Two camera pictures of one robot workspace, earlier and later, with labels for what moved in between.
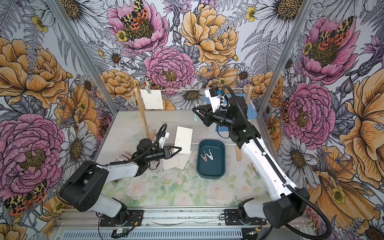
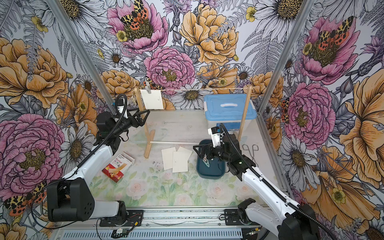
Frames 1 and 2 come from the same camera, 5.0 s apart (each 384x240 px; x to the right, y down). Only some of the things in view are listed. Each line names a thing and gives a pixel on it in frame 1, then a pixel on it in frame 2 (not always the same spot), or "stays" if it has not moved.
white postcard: x=172 y=162 stays
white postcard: x=153 y=100 stays
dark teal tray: x=214 y=169 stays
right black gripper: x=207 y=119 → x=211 y=153
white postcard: x=183 y=139 → x=180 y=161
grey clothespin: x=147 y=86 stays
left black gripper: x=167 y=151 → x=141 y=122
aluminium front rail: x=197 y=224 stays
